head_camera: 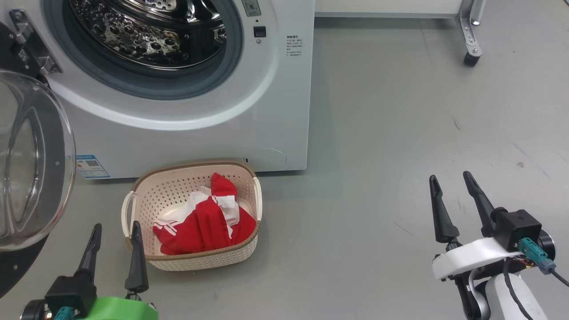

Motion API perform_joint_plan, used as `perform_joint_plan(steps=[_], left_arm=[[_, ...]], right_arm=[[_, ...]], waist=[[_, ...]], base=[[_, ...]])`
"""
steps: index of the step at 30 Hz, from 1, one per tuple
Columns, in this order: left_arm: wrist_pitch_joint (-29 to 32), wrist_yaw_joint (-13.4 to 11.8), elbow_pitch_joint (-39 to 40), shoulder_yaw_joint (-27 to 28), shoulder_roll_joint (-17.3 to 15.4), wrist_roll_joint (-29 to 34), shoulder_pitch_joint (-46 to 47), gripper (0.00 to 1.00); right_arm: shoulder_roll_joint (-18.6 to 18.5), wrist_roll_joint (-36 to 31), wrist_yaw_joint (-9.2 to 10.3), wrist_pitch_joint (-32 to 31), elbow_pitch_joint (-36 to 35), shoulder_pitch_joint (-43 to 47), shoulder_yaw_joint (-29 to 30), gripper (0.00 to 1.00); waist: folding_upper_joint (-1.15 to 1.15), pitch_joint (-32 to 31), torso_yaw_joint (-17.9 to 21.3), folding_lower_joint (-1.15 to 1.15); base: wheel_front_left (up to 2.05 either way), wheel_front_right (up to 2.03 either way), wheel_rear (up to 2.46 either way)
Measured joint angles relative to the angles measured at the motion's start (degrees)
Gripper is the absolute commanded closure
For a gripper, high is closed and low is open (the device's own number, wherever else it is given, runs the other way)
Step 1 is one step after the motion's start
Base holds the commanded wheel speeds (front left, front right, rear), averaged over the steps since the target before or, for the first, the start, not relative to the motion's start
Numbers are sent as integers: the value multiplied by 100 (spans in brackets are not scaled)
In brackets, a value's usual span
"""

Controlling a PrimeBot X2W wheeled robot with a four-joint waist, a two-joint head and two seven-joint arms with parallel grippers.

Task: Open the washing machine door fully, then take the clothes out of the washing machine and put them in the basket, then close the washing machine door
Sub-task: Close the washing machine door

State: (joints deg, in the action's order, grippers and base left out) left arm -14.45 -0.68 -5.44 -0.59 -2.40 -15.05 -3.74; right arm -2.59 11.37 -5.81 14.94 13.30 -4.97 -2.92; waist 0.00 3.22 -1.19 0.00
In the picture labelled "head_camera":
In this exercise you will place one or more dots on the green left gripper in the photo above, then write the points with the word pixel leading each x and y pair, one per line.
pixel 120 311

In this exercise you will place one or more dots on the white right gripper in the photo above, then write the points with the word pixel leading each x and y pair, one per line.
pixel 466 258

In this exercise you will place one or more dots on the red and white garment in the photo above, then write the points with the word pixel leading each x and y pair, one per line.
pixel 204 226

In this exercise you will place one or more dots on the round black glass washer door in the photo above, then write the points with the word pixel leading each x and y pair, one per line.
pixel 40 178

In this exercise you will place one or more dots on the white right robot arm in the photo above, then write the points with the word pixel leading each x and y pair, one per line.
pixel 495 302

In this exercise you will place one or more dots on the cream perforated laundry basket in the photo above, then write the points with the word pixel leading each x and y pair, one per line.
pixel 178 186

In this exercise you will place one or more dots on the white washing machine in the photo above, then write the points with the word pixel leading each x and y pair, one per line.
pixel 275 111

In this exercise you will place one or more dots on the blue energy label sticker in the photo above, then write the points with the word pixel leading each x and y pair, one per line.
pixel 92 166

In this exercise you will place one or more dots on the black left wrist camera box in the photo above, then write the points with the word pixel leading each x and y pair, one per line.
pixel 71 295

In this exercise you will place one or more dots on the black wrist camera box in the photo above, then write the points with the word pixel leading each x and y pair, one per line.
pixel 518 229
pixel 71 295

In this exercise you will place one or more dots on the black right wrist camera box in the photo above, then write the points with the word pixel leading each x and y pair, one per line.
pixel 518 229

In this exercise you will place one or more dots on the white board on caster frame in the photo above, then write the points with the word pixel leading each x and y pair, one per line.
pixel 466 31

